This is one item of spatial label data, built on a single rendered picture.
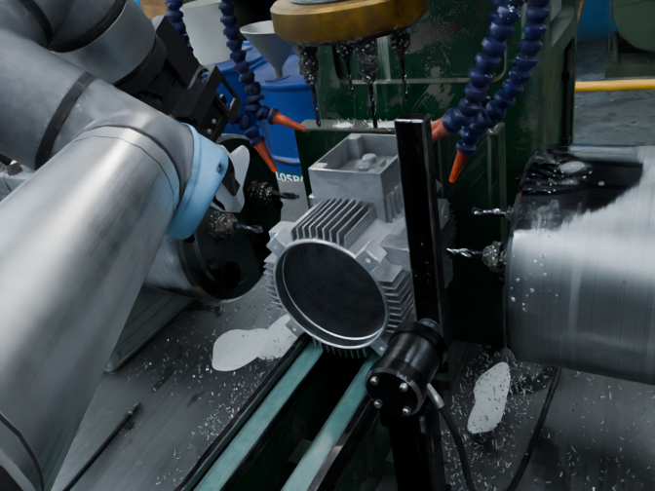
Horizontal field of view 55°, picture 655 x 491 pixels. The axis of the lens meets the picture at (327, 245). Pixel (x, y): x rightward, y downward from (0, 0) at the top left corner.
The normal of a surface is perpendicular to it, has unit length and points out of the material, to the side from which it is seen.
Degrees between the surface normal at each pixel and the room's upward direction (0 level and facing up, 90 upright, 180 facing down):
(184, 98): 30
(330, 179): 90
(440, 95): 90
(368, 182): 90
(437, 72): 90
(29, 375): 69
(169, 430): 0
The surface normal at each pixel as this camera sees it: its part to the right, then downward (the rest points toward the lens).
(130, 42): 0.76, 0.33
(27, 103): 0.24, 0.11
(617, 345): -0.43, 0.63
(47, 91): 0.37, -0.17
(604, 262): -0.47, -0.03
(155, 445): -0.16, -0.86
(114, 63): 0.38, 0.69
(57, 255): 0.62, -0.72
